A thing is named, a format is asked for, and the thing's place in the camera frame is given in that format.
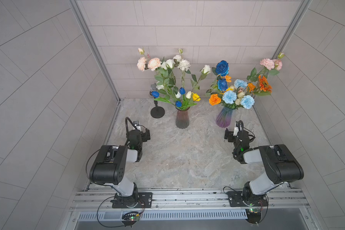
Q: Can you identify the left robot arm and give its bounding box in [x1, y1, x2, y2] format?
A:
[88, 117, 150, 207]

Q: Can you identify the right circuit board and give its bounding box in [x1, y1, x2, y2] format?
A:
[245, 209, 262, 224]

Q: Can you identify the circuit board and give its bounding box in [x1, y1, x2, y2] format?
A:
[121, 211, 141, 227]
[245, 209, 262, 224]

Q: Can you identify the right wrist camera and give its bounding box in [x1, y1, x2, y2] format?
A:
[233, 124, 239, 136]

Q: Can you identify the blue purple glass vase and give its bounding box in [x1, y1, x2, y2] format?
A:
[216, 107, 235, 128]

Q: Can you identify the vase bouquet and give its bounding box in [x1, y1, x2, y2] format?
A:
[207, 53, 285, 109]
[137, 48, 211, 110]

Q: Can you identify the left circuit board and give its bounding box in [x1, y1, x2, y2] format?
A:
[121, 211, 141, 227]

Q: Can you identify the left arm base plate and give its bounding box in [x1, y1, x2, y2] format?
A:
[112, 192, 153, 209]

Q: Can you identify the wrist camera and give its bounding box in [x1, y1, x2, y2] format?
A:
[133, 121, 141, 131]
[233, 124, 239, 136]

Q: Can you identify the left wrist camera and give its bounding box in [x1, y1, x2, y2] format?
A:
[133, 121, 141, 131]

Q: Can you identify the pink glass vase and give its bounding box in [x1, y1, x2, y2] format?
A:
[175, 109, 189, 129]

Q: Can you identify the aluminium rail frame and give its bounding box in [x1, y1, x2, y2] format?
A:
[68, 185, 315, 225]

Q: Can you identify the right vase bouquet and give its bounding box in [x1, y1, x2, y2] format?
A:
[207, 53, 285, 109]

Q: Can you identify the blue rose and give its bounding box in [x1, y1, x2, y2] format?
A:
[217, 79, 228, 92]
[215, 60, 229, 77]

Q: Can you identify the left vase bouquet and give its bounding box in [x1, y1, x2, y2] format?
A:
[137, 48, 211, 110]

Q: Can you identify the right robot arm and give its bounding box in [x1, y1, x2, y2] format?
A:
[224, 120, 304, 207]

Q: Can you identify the black round stand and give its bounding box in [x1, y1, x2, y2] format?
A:
[150, 83, 165, 118]

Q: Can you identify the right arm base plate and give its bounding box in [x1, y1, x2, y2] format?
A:
[225, 191, 268, 208]

